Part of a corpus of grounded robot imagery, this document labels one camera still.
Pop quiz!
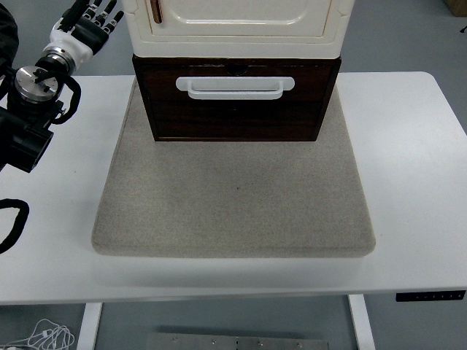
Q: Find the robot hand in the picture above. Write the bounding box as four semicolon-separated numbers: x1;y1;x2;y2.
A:
49;0;125;66

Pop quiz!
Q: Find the white drawer handle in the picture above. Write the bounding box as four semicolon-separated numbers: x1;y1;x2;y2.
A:
175;76;296;101

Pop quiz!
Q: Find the dark wooden drawer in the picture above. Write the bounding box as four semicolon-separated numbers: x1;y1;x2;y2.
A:
142;63;334;139

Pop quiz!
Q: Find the dark wooden drawer case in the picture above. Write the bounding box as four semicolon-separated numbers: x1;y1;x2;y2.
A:
131;54;343;143

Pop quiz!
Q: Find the cream plastic cabinet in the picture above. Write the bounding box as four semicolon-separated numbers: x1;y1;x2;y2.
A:
122;0;355;61

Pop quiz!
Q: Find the cream cabinet door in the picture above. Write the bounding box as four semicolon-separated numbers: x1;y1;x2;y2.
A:
147;0;333;38

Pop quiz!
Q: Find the beige felt mat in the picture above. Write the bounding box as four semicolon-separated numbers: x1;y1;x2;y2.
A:
90;78;377;259

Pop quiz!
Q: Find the white table leg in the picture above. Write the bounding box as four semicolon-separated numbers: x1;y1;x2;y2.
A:
77;302;104;350
347;294;377;350

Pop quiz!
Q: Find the grey metal plate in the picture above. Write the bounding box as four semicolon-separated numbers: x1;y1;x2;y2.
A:
145;332;331;350

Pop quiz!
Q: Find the cardboard box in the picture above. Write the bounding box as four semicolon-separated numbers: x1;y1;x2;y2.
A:
443;0;467;18

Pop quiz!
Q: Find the black table control panel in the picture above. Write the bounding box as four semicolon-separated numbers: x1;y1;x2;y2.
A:
395;290;467;303

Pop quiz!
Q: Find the black braided cable loop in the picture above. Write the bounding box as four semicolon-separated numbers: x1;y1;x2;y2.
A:
0;198;30;255

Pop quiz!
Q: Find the white cable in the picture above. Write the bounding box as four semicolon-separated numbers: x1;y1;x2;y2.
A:
0;318;76;350

